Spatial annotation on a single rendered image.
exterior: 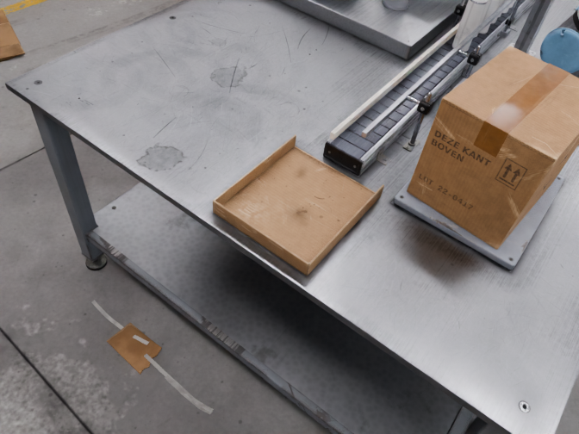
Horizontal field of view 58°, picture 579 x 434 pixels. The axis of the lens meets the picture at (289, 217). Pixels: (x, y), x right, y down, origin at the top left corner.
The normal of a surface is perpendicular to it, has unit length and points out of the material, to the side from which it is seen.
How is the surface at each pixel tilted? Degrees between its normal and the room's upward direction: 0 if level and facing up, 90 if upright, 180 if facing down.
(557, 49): 94
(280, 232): 0
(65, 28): 0
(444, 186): 90
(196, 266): 1
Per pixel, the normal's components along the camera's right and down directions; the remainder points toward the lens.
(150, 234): 0.11, -0.66
